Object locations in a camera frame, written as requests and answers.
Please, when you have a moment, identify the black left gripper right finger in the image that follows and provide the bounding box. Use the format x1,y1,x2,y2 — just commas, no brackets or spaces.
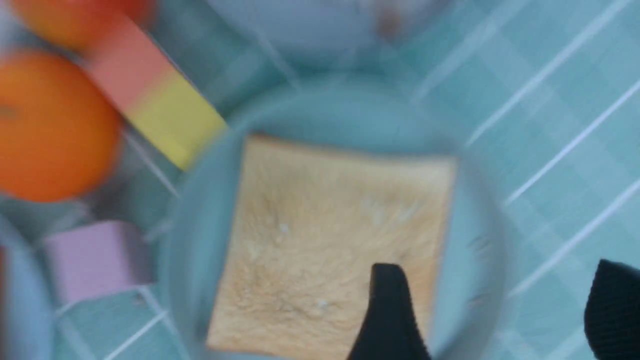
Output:
583,259,640,360

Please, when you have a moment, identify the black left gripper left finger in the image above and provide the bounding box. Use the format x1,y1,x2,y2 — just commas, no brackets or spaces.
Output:
347,263,431,360

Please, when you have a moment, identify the toast slice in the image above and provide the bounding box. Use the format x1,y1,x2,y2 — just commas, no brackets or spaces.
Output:
206,135,458,360

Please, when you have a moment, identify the light green centre plate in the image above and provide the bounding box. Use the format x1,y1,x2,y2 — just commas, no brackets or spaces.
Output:
158,76,512,360

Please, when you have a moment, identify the pink cube block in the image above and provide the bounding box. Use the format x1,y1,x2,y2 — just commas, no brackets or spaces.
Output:
45,219,155,305

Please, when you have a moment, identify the grey egg plate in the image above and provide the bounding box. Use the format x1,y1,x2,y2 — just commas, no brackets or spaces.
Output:
209,0,453,66

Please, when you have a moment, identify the pink and yellow block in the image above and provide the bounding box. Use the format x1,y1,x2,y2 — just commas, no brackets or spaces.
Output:
86,17,227,171

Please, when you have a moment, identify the light blue bread plate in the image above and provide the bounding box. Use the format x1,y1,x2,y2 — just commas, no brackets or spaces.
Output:
0,218,55,360

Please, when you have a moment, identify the orange fruit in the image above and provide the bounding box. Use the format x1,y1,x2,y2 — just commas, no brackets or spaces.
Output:
0,48,122,203

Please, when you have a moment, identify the red apple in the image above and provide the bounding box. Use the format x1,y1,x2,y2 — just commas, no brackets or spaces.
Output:
6,0,156,51

